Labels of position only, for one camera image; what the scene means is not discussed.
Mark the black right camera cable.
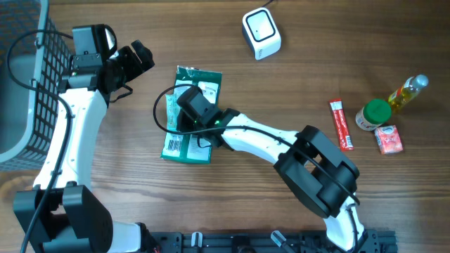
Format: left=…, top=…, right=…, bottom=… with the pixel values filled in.
left=153, top=83, right=361, bottom=252

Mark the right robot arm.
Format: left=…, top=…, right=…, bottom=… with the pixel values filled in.
left=177, top=86, right=364, bottom=252

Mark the black left camera cable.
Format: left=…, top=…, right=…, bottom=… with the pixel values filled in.
left=6, top=24, right=119, bottom=253

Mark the light green wipes pack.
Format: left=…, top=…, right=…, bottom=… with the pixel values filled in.
left=165, top=93, right=180, bottom=131

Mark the white barcode scanner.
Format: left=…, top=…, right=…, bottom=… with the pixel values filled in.
left=242, top=7, right=281, bottom=60

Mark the black camera cable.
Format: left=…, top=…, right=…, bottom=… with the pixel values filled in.
left=6, top=24, right=119, bottom=253
left=153, top=83, right=361, bottom=252

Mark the green white round can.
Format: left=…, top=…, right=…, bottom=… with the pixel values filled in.
left=355, top=99, right=392, bottom=131

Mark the grey plastic mesh basket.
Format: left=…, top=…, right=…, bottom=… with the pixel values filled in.
left=1, top=0, right=72, bottom=171

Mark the green gloves package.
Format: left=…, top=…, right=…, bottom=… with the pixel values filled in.
left=161, top=65, right=222, bottom=164

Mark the red white stick sachet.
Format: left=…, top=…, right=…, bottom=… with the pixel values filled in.
left=329, top=98, right=354, bottom=151

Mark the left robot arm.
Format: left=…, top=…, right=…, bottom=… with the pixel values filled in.
left=13, top=24, right=160, bottom=252

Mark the yellow liquid glass bottle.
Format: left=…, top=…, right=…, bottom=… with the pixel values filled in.
left=387, top=74, right=429, bottom=114

